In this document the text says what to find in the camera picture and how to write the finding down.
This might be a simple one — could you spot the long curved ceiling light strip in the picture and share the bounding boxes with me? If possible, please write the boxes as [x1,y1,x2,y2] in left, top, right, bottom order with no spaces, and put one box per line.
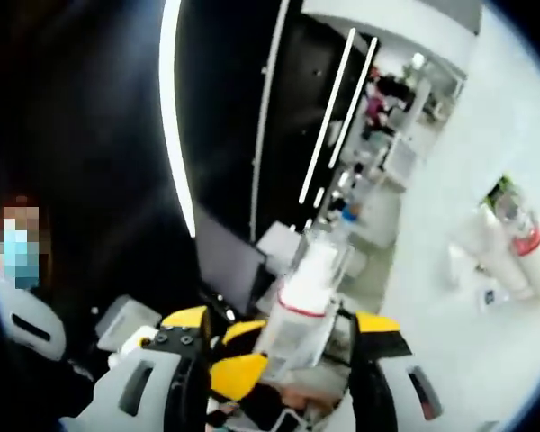
[158,0,198,238]

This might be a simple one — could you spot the tall white skincare tube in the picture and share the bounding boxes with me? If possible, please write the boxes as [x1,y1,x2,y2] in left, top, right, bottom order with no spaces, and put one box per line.
[449,204,535,302]

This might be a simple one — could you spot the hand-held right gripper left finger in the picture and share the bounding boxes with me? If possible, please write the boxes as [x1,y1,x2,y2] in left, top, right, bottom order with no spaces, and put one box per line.
[92,305,212,432]

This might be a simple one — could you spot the black hanging screen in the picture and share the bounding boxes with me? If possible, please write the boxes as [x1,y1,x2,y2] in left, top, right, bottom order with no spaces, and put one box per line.
[196,209,269,316]

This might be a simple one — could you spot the white worn device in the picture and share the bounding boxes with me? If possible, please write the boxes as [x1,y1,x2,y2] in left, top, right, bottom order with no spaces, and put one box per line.
[0,281,69,362]

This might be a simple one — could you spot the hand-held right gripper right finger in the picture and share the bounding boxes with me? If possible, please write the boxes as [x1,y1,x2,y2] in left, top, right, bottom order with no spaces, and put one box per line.
[348,310,446,432]

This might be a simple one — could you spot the red-banded white skincare pump bottle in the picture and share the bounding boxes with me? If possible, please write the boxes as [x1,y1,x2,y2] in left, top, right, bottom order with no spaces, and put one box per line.
[494,188,540,298]

